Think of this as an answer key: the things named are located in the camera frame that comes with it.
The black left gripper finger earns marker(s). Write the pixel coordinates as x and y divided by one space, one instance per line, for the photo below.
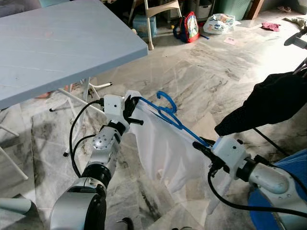
136 122
135 102

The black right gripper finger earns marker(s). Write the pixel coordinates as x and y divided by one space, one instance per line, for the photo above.
207 141
201 151

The white shirt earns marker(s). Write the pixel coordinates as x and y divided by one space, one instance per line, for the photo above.
163 143

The blue plastic hanger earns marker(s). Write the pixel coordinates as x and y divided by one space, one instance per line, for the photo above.
172 120

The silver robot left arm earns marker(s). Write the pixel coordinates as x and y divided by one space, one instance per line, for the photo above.
103 148

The pale blue plastic box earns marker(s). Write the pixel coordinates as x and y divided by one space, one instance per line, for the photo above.
143 26

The black hanging garment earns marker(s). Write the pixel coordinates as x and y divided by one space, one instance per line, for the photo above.
273 103

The blue t-shirt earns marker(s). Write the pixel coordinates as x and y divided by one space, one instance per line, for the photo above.
297 165

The grey plastic folding table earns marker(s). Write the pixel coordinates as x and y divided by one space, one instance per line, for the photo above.
62 52

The red and blue backpack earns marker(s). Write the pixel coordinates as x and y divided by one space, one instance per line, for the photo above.
189 28

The pale plastic high chair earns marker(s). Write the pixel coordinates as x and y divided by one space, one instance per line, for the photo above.
163 8

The small pink paper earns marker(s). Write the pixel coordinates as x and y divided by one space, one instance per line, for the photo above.
230 41

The white storage drawer unit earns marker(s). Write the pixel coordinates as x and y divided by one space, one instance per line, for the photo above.
201 9

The white printed plastic bag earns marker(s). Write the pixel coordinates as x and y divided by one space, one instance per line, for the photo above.
219 24

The pink red floor cloth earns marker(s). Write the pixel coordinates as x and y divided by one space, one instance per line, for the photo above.
271 26

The black metal drying rack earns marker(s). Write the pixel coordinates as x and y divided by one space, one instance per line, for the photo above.
295 40

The green plastic bin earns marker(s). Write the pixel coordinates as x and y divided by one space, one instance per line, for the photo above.
232 8

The beige floor rag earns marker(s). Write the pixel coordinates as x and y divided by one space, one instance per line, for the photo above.
295 22

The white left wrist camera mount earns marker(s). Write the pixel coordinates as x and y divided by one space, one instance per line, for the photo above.
114 108

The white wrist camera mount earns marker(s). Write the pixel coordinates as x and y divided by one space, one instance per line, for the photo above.
114 108
230 152

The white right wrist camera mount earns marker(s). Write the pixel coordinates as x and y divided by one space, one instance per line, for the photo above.
230 152

